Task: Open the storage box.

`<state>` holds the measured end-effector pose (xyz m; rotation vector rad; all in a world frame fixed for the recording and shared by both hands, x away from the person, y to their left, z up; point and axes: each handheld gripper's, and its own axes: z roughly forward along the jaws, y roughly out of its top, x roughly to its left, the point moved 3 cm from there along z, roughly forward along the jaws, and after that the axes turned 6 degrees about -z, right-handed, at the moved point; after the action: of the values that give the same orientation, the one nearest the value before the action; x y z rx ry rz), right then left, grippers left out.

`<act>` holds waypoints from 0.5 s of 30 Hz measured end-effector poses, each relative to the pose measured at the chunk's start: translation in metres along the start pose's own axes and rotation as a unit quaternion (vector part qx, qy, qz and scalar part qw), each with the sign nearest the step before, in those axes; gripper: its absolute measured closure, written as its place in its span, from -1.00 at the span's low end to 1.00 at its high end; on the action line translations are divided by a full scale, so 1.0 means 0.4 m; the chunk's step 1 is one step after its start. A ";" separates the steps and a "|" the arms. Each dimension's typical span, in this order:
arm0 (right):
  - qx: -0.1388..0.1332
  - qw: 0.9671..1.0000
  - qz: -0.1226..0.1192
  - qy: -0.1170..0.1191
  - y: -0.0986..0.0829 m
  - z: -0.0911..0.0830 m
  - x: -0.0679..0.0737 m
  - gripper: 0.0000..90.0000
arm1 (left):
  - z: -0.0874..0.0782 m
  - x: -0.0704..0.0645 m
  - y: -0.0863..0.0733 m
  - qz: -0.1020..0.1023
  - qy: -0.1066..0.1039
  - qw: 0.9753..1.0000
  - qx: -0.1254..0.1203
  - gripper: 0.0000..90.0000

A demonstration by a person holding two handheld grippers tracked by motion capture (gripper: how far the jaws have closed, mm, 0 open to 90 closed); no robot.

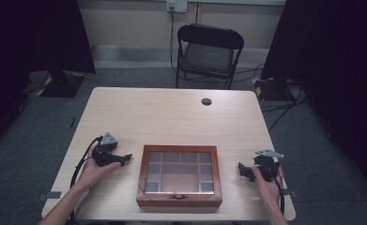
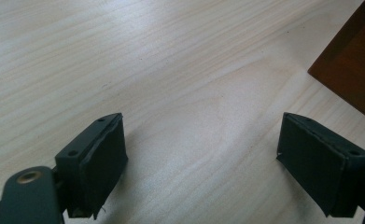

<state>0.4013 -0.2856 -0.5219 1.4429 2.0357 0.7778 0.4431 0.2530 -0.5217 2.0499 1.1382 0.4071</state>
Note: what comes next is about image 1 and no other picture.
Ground person's left hand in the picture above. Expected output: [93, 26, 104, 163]
[76, 145, 122, 190]

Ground white wall socket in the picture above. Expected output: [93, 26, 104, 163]
[166, 0, 189, 14]

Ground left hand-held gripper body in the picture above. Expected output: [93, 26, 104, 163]
[91, 131, 120, 168]

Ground black floor cables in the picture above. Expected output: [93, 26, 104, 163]
[260, 83, 309, 133]

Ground black folding chair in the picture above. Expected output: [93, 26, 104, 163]
[175, 22, 246, 91]

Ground black curtain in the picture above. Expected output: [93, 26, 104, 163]
[0, 0, 97, 158]
[260, 0, 367, 201]

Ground black stand base yellow stripes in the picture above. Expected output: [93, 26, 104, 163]
[252, 76, 297, 102]

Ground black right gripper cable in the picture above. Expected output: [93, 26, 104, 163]
[259, 161, 286, 216]

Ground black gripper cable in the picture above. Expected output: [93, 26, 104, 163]
[69, 135, 104, 221]
[259, 161, 286, 216]

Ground person's right hand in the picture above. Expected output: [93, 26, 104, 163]
[252, 165, 285, 208]

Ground wooden box with glass lid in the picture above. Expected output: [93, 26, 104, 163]
[135, 143, 223, 208]

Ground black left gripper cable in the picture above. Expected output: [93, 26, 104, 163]
[69, 135, 104, 221]

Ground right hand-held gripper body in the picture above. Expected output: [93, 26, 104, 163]
[253, 148, 285, 183]

